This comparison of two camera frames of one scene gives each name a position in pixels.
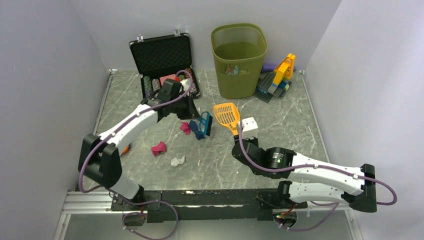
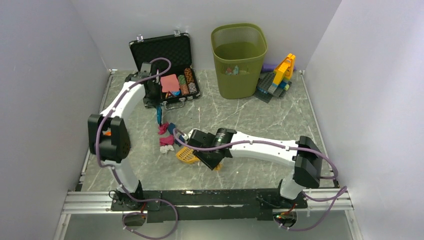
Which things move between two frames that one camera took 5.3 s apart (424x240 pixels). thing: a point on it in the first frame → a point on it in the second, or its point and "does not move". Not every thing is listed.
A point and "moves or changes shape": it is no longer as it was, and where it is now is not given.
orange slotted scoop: [228, 115] → [188, 155]
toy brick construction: [277, 83] does not move
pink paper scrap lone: [157, 149] → [167, 141]
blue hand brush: [205, 123] moves or changes shape
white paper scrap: [175, 162] → [164, 149]
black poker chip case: [162, 57] does not move
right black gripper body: [254, 140] → [210, 160]
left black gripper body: [181, 107] → [154, 98]
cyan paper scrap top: [236, 70] does not move
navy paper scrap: [193, 125] → [171, 127]
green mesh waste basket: [240, 50] does not move
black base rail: [205, 205] does not move
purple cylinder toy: [267, 67] does not move
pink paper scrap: [185, 127] → [163, 128]
